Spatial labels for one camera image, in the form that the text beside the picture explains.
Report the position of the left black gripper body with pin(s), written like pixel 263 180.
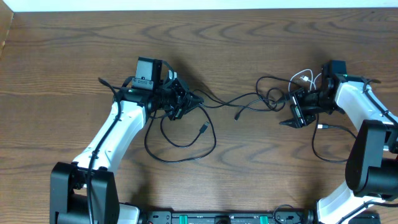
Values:
pixel 176 100

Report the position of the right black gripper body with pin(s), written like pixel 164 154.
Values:
pixel 306 106

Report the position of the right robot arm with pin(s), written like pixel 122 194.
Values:
pixel 370 178

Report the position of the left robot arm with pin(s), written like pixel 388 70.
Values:
pixel 84 191

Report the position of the cardboard box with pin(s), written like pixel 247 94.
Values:
pixel 6 17

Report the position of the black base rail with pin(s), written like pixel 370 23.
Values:
pixel 165 217

